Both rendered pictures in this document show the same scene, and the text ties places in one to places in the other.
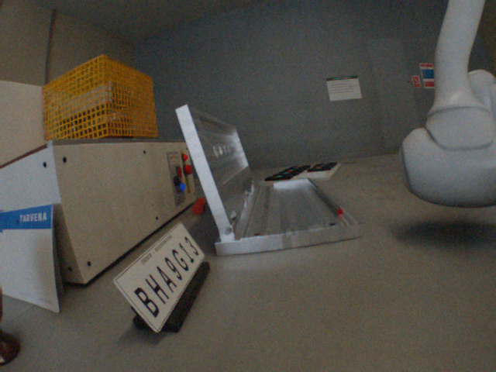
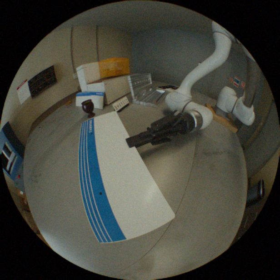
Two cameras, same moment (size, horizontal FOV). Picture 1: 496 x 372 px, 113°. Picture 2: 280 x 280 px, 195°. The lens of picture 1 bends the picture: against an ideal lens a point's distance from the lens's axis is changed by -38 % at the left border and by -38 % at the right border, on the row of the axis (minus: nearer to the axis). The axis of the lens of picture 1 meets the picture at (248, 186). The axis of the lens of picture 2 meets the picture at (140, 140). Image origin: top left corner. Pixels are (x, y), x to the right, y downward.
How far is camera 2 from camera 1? 0.33 m
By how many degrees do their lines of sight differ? 44
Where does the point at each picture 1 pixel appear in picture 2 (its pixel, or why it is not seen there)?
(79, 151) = (108, 82)
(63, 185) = (105, 88)
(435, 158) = (168, 99)
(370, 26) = not seen: hidden behind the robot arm
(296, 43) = (192, 47)
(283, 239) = (142, 102)
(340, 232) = (152, 105)
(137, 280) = (115, 104)
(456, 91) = (181, 88)
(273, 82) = (180, 56)
